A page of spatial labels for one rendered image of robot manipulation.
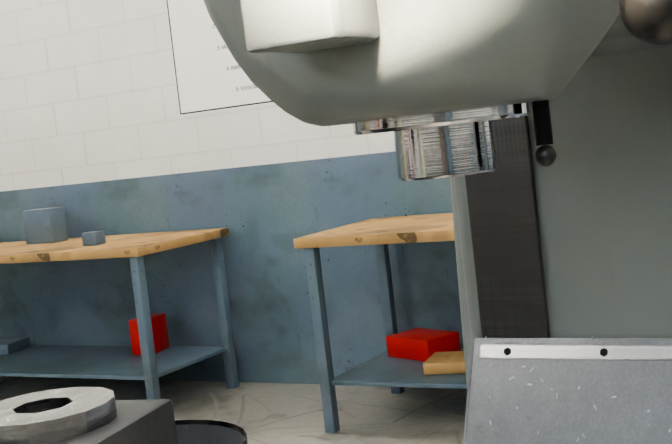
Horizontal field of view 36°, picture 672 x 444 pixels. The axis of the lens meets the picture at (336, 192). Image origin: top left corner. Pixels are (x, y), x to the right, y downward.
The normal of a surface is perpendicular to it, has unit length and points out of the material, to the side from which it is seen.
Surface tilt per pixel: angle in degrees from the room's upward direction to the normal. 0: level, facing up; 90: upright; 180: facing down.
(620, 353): 63
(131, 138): 90
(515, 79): 134
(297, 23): 90
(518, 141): 90
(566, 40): 125
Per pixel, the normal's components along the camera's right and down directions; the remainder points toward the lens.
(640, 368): -0.50, -0.36
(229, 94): -0.50, 0.11
